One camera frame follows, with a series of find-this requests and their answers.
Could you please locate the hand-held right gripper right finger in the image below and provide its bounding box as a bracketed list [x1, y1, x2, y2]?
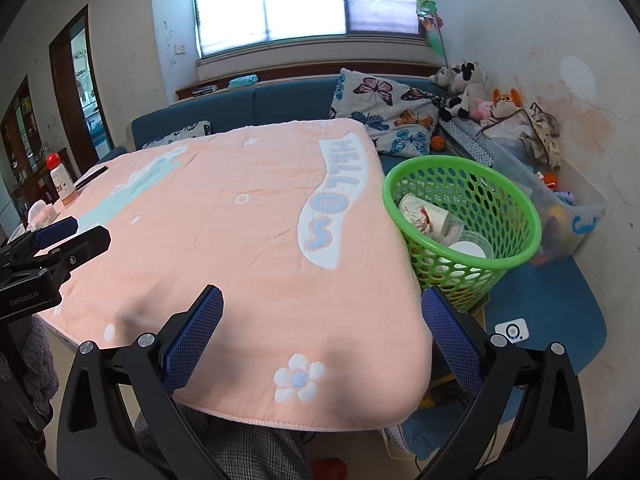
[421, 286, 590, 480]

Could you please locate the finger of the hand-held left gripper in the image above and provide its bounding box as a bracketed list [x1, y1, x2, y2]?
[0, 225, 112, 288]
[31, 216, 79, 250]

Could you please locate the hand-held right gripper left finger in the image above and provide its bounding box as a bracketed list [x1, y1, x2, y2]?
[56, 285, 224, 480]

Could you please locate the clear cup with white lid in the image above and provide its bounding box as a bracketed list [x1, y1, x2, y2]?
[447, 231, 493, 261]

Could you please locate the white paper cup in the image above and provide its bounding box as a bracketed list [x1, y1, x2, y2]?
[398, 192, 451, 241]

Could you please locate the green plastic basket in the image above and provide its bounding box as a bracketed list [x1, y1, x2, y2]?
[382, 155, 542, 313]

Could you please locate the white bottle with red cap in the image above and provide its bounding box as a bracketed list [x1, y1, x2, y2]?
[46, 154, 78, 208]

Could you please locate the white square device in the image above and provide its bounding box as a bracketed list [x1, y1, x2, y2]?
[494, 317, 531, 343]

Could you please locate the dark wooden cabinet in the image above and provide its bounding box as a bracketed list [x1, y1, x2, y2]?
[0, 75, 71, 221]

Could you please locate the pink printed blanket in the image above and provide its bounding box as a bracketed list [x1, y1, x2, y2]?
[32, 119, 435, 433]

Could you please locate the blue floor mat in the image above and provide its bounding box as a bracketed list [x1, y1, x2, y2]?
[480, 250, 608, 376]

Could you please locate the doorway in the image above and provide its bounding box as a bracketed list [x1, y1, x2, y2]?
[49, 4, 113, 161]

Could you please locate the patterned white cushion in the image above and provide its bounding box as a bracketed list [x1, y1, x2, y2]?
[142, 120, 212, 148]

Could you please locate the clear storage bin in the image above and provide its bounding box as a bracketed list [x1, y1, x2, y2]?
[440, 120, 608, 261]

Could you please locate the red ball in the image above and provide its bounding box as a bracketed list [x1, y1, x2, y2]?
[312, 457, 348, 480]

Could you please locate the patterned cloth bag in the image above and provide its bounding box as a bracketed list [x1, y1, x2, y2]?
[530, 102, 563, 171]

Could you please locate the butterfly print pillow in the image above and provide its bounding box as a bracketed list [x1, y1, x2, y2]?
[330, 67, 443, 157]

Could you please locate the orange fox plush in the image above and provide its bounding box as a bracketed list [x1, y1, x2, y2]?
[492, 88, 522, 117]

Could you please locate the blue sofa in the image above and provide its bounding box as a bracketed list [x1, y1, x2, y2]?
[131, 75, 451, 161]

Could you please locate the black and white cow plush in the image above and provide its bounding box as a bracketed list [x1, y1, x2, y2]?
[440, 60, 488, 121]

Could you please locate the wooden window ledge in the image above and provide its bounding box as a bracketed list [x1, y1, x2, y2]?
[176, 62, 441, 101]

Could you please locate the colourful pinwheel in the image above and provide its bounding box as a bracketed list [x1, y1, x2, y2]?
[415, 0, 448, 68]

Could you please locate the window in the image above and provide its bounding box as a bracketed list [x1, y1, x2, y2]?
[191, 0, 423, 58]

